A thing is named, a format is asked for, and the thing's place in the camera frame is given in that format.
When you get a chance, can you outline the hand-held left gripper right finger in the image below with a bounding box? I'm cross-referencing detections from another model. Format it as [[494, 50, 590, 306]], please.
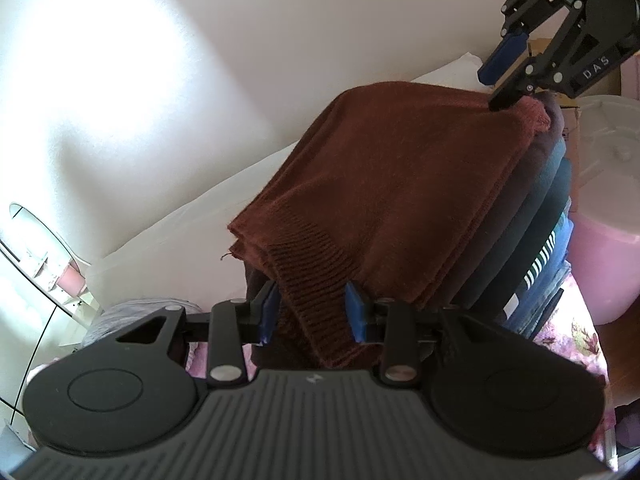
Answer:
[[344, 282, 507, 386]]

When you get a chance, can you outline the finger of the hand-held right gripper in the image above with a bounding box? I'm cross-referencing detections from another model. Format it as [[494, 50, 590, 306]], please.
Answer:
[[477, 0, 569, 86], [487, 0, 639, 111]]

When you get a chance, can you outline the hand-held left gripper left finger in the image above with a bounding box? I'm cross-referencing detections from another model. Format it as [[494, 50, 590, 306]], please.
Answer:
[[115, 280, 281, 389]]

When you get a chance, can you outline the brown knitted vest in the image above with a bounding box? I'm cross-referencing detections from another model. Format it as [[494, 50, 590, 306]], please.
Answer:
[[220, 81, 553, 368]]

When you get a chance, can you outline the stack of folded clothes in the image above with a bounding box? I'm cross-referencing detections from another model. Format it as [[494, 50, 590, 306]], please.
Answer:
[[242, 92, 576, 368]]

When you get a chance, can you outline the cardboard box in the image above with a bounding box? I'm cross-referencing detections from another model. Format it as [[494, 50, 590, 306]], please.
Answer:
[[525, 37, 623, 216]]

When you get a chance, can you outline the grey striped quilt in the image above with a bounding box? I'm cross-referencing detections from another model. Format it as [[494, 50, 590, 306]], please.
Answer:
[[82, 297, 201, 351]]

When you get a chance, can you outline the pink plastic bin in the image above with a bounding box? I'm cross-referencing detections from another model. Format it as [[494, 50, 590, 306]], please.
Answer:
[[567, 95, 640, 326]]

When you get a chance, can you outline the pink floral bed sheet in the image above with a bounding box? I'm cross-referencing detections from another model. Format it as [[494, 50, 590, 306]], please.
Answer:
[[82, 52, 613, 401]]

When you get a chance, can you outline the white dressing table mirror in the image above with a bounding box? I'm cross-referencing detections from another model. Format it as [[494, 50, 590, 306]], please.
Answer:
[[0, 202, 93, 321]]

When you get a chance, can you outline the black cable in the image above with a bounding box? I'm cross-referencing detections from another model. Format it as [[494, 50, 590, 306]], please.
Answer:
[[0, 240, 58, 413]]

